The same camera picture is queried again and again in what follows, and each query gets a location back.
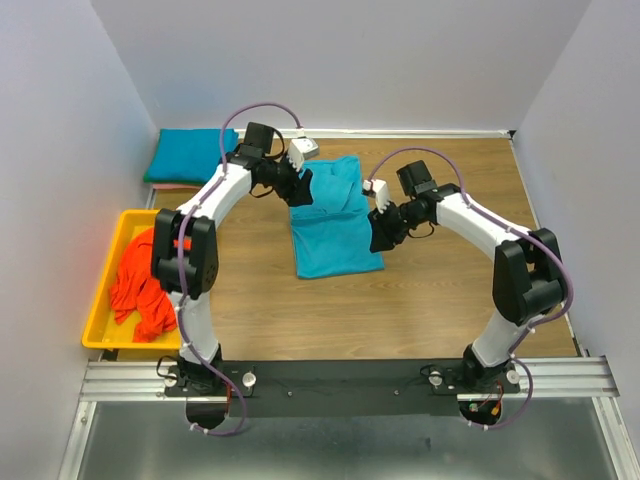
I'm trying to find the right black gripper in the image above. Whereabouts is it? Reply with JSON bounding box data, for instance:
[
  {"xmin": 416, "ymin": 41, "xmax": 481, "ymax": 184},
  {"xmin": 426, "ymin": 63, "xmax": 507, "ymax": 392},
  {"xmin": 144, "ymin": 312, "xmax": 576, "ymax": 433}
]
[{"xmin": 366, "ymin": 200, "xmax": 425, "ymax": 254}]

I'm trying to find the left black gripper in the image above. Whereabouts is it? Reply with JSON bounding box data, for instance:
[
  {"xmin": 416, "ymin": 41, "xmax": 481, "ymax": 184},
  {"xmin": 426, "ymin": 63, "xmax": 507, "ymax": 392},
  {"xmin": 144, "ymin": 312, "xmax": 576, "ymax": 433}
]
[{"xmin": 262, "ymin": 148, "xmax": 314, "ymax": 208}]

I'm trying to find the teal t shirt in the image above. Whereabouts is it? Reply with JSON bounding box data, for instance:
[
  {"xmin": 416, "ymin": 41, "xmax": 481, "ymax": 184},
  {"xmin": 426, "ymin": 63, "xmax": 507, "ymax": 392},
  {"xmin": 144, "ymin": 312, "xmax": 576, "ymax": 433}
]
[
  {"xmin": 290, "ymin": 156, "xmax": 384, "ymax": 280},
  {"xmin": 144, "ymin": 129, "xmax": 222, "ymax": 183}
]

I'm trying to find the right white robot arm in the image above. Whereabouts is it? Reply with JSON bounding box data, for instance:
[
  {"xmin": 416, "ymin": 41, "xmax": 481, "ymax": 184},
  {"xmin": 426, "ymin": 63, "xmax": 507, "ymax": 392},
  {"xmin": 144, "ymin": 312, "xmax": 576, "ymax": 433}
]
[{"xmin": 362, "ymin": 161, "xmax": 571, "ymax": 392}]

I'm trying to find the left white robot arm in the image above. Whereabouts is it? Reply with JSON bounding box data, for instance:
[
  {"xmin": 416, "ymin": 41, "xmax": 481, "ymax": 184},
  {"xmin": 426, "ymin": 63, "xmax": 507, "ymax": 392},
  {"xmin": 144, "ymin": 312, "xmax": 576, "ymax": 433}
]
[{"xmin": 151, "ymin": 122, "xmax": 319, "ymax": 397}]

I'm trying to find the folded teal t shirt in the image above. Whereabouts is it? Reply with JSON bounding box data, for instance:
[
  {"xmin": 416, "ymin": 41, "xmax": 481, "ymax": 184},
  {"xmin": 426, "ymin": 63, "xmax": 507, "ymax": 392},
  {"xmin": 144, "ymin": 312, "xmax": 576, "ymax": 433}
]
[{"xmin": 144, "ymin": 129, "xmax": 222, "ymax": 183}]

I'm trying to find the folded pink t shirt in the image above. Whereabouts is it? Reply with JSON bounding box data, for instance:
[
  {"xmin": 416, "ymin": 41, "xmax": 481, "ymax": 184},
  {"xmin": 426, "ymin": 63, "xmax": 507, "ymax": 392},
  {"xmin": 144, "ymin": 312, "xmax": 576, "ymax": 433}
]
[{"xmin": 151, "ymin": 183, "xmax": 202, "ymax": 190}]

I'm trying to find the folded green t shirt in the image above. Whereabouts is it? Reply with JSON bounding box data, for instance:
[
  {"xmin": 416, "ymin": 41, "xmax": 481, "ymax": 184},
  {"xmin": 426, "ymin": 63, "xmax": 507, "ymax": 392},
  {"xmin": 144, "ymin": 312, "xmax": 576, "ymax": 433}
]
[{"xmin": 143, "ymin": 174, "xmax": 206, "ymax": 186}]

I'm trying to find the orange t shirt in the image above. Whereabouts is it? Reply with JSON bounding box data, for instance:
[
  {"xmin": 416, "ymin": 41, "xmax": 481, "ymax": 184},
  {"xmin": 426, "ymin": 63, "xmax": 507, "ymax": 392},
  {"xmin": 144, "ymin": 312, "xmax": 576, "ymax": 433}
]
[{"xmin": 109, "ymin": 228, "xmax": 177, "ymax": 343}]

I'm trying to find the yellow plastic bin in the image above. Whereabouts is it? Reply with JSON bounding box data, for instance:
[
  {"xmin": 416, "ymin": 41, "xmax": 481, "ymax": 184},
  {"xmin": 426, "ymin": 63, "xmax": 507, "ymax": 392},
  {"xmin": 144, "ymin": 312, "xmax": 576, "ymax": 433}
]
[{"xmin": 82, "ymin": 209, "xmax": 180, "ymax": 350}]

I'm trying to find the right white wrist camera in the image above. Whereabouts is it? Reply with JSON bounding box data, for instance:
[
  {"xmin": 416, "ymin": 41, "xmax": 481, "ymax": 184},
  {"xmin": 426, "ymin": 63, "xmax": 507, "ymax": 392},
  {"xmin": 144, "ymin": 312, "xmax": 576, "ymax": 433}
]
[{"xmin": 362, "ymin": 179, "xmax": 392, "ymax": 214}]

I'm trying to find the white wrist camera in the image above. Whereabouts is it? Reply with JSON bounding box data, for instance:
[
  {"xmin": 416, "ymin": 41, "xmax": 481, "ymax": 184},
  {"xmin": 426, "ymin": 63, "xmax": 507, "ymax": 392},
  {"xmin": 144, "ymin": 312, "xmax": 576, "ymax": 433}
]
[
  {"xmin": 287, "ymin": 129, "xmax": 320, "ymax": 173},
  {"xmin": 362, "ymin": 179, "xmax": 392, "ymax": 214}
]

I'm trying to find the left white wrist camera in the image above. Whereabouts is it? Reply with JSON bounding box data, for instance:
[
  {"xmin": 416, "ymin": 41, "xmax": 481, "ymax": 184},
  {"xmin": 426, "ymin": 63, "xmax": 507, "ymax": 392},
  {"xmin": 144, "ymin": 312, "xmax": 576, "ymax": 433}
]
[{"xmin": 287, "ymin": 129, "xmax": 320, "ymax": 173}]

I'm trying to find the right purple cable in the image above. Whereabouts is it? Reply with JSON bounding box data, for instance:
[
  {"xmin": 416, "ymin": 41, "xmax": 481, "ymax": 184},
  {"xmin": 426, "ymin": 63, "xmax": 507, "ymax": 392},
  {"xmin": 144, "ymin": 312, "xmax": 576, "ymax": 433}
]
[{"xmin": 367, "ymin": 145, "xmax": 576, "ymax": 431}]

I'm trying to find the purple cable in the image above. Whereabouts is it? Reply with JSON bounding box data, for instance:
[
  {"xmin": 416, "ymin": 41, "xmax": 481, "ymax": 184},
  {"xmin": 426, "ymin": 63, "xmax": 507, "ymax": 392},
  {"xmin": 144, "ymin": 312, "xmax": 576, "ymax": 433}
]
[
  {"xmin": 367, "ymin": 145, "xmax": 576, "ymax": 431},
  {"xmin": 176, "ymin": 101, "xmax": 305, "ymax": 437}
]

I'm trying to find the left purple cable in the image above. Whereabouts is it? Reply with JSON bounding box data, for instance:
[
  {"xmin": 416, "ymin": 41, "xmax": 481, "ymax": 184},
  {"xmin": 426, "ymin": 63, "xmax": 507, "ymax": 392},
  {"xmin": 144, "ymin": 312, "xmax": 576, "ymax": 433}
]
[{"xmin": 176, "ymin": 101, "xmax": 305, "ymax": 437}]

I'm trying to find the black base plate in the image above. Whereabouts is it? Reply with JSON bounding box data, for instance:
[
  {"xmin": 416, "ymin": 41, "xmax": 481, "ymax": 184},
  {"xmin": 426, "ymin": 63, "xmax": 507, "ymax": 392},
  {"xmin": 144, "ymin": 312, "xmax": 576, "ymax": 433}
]
[{"xmin": 156, "ymin": 359, "xmax": 521, "ymax": 430}]

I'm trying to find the aluminium frame rail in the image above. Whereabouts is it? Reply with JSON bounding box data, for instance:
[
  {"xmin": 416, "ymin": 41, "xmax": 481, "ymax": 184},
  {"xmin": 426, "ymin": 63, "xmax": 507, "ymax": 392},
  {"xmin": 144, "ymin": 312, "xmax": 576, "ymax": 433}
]
[{"xmin": 60, "ymin": 357, "xmax": 639, "ymax": 479}]

